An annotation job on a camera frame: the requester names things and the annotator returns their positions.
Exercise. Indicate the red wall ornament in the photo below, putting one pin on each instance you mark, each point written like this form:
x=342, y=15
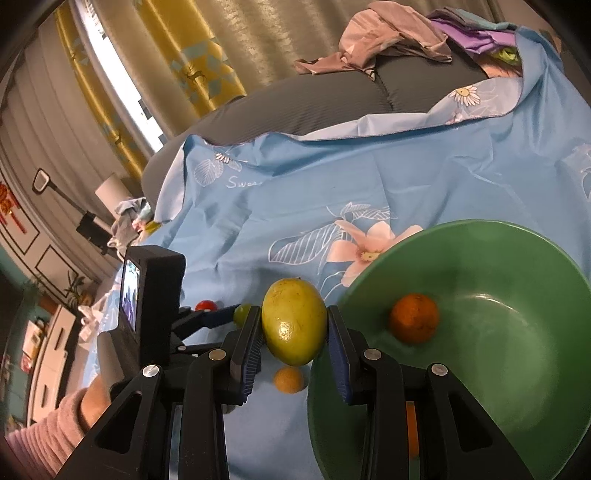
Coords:
x=7, y=203

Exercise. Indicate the orange tangerine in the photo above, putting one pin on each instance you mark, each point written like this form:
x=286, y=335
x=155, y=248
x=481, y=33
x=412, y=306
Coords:
x=413, y=318
x=412, y=429

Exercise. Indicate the pile of mixed clothes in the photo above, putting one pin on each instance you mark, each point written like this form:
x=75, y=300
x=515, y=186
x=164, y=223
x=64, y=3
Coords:
x=131, y=221

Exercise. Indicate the purple garment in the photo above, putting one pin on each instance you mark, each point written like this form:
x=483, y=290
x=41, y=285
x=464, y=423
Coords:
x=471, y=30

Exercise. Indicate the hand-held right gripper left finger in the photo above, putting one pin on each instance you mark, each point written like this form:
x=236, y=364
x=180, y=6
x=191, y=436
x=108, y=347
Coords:
x=249, y=355

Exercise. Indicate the blue floral bed sheet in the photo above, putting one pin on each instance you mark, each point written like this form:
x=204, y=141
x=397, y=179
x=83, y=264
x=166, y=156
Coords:
x=323, y=184

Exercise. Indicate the yellow-green mango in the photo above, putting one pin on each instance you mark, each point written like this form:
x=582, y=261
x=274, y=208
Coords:
x=293, y=318

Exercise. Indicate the green garment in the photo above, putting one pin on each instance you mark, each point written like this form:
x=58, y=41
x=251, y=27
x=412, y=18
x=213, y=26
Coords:
x=508, y=55

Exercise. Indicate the green bowl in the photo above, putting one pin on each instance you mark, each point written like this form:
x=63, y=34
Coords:
x=498, y=350

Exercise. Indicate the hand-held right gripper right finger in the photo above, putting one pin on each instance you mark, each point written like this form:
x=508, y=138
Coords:
x=340, y=364

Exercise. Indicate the pink-grey garment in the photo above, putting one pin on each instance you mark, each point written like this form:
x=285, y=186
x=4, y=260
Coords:
x=392, y=32

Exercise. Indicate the small orange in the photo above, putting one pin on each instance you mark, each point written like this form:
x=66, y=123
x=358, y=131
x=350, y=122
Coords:
x=288, y=381

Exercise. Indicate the potted plant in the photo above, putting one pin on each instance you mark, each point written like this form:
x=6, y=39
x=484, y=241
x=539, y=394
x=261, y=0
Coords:
x=74, y=286

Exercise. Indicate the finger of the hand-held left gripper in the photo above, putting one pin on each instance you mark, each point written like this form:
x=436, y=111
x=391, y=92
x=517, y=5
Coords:
x=220, y=315
x=201, y=347

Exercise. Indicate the person's left forearm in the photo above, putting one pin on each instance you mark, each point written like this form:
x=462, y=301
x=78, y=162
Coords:
x=46, y=434

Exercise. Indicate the black stand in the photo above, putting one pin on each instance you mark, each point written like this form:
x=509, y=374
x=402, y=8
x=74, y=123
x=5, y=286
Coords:
x=87, y=224

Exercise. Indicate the white cabinet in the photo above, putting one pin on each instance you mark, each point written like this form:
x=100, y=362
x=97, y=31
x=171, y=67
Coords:
x=53, y=355

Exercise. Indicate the small red tomato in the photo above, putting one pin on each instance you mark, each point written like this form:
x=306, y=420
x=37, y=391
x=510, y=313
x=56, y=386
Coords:
x=205, y=305

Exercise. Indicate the yellow patterned curtain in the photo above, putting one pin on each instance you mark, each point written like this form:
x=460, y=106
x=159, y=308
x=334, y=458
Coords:
x=184, y=55

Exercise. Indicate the grey sofa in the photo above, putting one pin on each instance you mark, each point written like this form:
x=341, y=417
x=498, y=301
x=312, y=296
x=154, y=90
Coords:
x=323, y=106

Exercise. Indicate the beige curtain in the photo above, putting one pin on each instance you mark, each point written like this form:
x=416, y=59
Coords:
x=286, y=37

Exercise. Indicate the window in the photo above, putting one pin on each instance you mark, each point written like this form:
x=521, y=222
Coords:
x=115, y=69

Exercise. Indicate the white cylindrical lampshade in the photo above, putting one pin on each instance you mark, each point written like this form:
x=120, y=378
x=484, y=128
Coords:
x=111, y=189

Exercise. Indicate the small green lime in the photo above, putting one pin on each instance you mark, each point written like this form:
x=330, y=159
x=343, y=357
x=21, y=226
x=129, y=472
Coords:
x=241, y=314

